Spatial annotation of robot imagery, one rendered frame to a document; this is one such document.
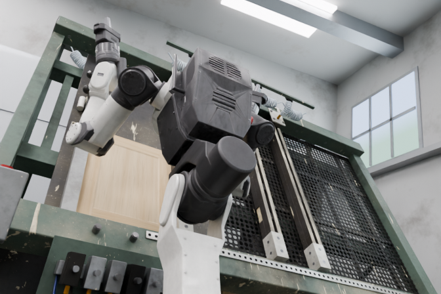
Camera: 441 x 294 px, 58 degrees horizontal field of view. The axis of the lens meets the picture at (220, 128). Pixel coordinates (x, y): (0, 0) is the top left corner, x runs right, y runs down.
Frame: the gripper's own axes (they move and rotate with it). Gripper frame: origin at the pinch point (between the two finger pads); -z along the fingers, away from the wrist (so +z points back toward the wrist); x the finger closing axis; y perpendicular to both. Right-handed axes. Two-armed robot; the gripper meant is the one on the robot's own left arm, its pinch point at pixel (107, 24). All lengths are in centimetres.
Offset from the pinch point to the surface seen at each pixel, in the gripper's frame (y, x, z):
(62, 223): -14, -7, 75
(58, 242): -12, -10, 81
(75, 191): -17, 1, 63
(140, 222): -5, 21, 74
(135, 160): -14, 32, 45
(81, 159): -21, 8, 48
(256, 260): 25, 55, 92
